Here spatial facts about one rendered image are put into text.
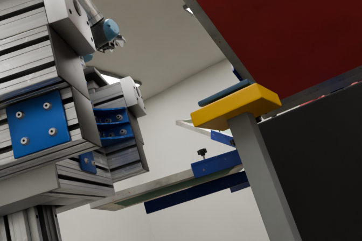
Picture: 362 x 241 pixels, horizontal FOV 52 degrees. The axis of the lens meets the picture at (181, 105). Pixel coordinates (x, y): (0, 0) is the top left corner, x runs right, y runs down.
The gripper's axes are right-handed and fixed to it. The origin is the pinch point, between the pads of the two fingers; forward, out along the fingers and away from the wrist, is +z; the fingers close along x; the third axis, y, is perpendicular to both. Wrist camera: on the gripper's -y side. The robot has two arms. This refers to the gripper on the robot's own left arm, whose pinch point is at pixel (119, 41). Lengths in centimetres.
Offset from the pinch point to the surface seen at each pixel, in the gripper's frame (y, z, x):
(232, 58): 31, -8, 56
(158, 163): 19, 416, -249
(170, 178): 70, 8, 11
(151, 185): 71, 3, 3
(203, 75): -107, 415, -132
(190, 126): 28, 117, -28
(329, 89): 46, 28, 84
